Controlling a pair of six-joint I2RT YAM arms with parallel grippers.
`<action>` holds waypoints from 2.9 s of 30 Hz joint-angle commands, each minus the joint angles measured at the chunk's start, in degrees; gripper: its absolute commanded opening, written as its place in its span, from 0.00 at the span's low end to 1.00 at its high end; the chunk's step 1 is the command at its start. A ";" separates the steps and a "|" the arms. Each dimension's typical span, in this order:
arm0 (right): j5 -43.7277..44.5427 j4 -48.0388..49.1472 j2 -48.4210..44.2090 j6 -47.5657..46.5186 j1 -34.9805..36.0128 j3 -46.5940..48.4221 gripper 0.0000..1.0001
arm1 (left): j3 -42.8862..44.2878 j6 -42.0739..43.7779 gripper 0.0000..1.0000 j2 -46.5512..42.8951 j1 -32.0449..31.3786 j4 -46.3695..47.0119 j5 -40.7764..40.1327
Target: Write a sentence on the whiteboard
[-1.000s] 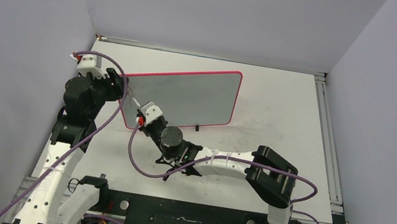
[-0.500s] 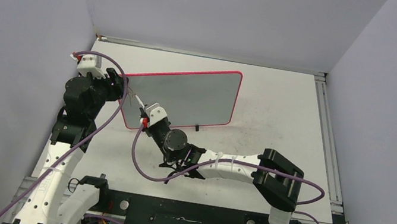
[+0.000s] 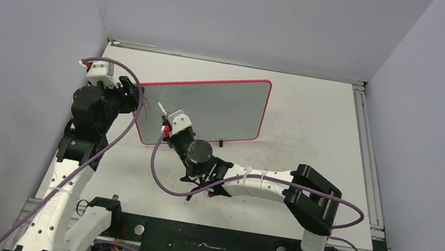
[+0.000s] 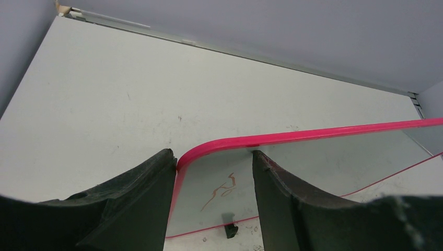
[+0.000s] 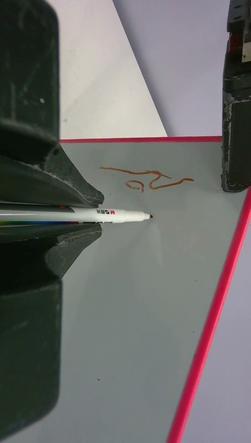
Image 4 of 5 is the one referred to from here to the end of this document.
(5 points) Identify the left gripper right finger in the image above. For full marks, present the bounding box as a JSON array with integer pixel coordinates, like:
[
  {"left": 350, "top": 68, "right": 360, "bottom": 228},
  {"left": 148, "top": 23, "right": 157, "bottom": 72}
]
[{"left": 252, "top": 150, "right": 442, "bottom": 250}]

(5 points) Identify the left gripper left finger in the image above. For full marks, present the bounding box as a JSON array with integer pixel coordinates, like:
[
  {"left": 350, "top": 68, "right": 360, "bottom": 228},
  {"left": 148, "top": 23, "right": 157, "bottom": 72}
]
[{"left": 1, "top": 149, "right": 177, "bottom": 250}]

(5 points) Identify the pink framed whiteboard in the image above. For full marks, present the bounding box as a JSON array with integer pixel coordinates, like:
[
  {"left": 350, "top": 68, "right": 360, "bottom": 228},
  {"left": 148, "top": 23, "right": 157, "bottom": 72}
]
[{"left": 166, "top": 118, "right": 442, "bottom": 238}]

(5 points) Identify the aluminium frame rail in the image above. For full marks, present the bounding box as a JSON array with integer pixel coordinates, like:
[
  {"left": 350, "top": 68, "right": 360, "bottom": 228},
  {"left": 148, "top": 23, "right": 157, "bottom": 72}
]
[{"left": 55, "top": 1, "right": 425, "bottom": 119}]

